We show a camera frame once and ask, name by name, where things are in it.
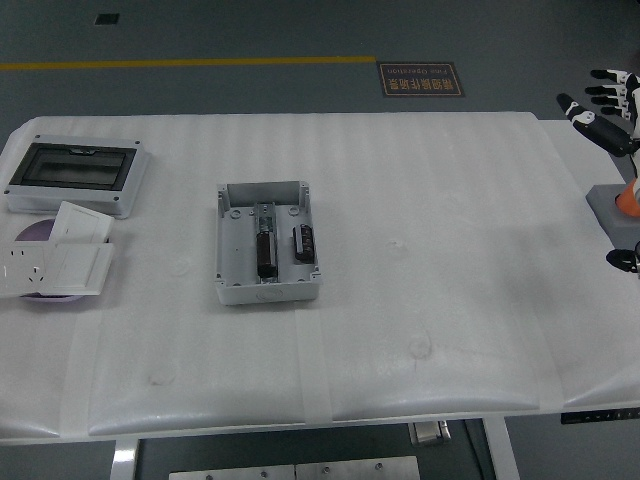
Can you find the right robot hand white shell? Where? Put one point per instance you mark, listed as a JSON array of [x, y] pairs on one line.
[[605, 132]]

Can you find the robot hand black fingertips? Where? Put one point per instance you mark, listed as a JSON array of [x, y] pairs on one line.
[[622, 259]]

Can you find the black battery silver print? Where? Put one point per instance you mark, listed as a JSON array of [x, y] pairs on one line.
[[303, 245]]

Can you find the dark brown smooth battery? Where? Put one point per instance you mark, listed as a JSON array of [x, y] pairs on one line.
[[266, 255]]

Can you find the grey open junction box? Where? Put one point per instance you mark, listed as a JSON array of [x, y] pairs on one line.
[[235, 250]]

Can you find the grey box dark window lid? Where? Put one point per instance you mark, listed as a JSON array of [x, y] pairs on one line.
[[75, 170]]

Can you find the grey block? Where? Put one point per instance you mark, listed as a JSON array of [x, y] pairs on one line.
[[605, 210]]

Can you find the orange cone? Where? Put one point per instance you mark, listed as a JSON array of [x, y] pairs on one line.
[[629, 200]]

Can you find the black table control panel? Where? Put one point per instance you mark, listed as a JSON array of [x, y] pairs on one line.
[[600, 416]]

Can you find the black floor sign orange text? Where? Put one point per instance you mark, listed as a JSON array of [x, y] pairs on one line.
[[420, 80]]

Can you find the white table leg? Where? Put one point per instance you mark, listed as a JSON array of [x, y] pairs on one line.
[[502, 450], [125, 462]]

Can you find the white foam mat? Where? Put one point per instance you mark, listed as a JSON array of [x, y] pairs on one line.
[[400, 325]]

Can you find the grey metal plate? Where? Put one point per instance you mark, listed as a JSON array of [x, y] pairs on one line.
[[230, 473]]

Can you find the dark floor hatch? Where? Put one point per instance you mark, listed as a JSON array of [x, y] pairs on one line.
[[106, 19]]

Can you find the white tape strip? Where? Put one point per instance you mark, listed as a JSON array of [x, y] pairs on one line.
[[80, 375]]

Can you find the purple round disc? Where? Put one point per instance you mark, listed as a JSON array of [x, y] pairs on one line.
[[35, 232]]

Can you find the white socket panel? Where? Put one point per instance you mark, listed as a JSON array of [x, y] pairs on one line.
[[20, 265]]

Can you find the silver metal bracket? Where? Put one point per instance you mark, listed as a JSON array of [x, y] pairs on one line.
[[429, 434]]

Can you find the metal mounting rail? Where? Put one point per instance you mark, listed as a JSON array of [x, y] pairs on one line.
[[265, 215]]

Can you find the white switch panel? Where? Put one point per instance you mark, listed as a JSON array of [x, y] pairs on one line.
[[75, 267], [80, 222]]

